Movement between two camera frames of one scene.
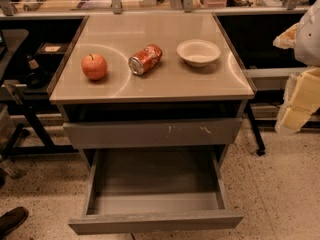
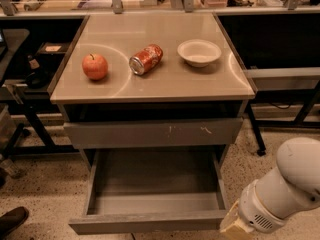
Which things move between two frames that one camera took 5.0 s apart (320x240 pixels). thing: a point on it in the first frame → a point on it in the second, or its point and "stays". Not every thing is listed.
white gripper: [309, 40] → [256, 206]
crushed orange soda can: [145, 60] stays
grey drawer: [140, 189] stays
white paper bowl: [198, 53] stays
